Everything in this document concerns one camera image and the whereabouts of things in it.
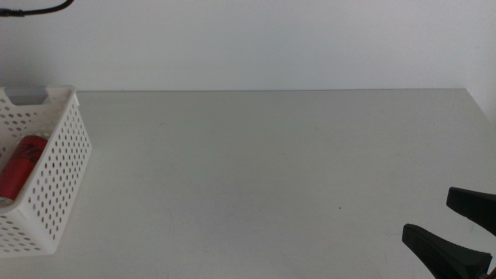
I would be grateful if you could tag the white perforated plastic basket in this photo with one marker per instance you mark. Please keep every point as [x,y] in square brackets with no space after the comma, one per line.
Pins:
[58,174]

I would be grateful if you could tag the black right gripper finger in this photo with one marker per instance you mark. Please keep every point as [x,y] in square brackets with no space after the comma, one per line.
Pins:
[476,207]
[441,255]

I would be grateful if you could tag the red soda can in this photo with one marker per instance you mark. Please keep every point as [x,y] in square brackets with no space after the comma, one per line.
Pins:
[21,166]

